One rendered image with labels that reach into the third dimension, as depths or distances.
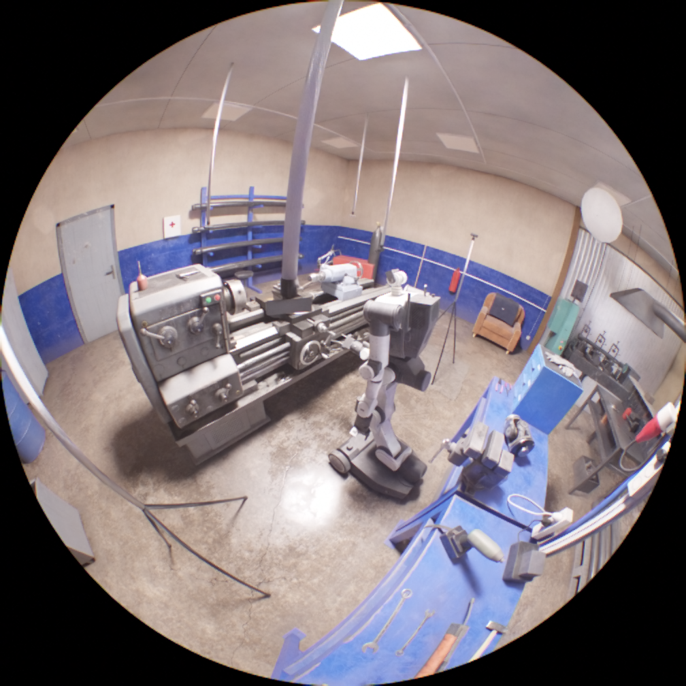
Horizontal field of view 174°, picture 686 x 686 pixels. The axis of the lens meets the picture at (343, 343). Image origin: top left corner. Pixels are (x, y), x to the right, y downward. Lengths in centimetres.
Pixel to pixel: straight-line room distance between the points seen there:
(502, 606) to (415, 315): 132
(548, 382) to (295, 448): 189
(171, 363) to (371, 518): 166
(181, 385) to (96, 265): 343
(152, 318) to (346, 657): 157
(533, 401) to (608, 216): 276
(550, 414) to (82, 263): 565
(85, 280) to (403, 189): 672
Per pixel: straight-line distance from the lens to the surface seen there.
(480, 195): 539
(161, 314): 128
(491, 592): 108
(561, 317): 463
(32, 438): 349
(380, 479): 173
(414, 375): 117
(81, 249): 454
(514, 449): 130
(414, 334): 106
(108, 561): 231
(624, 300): 467
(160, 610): 205
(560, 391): 155
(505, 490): 122
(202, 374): 144
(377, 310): 92
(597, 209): 371
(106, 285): 455
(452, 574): 97
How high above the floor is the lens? 170
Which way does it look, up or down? 32 degrees down
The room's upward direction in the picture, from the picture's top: 9 degrees clockwise
